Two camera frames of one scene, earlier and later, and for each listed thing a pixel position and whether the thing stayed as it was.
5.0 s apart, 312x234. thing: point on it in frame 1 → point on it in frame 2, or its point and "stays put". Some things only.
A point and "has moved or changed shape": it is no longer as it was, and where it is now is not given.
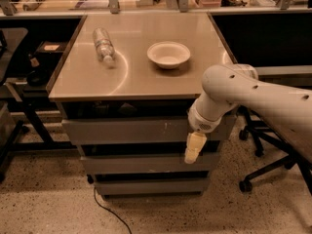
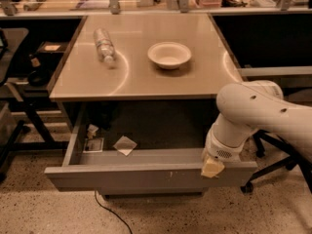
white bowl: [168, 55] stays put
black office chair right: [262, 132] stays put
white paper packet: [126, 109] → [125, 145]
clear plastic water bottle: [105, 49] stays put
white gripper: [201, 121] → [219, 151]
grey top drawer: [142, 131] has moved or changed shape
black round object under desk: [39, 77] stays put
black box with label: [52, 47] stays put
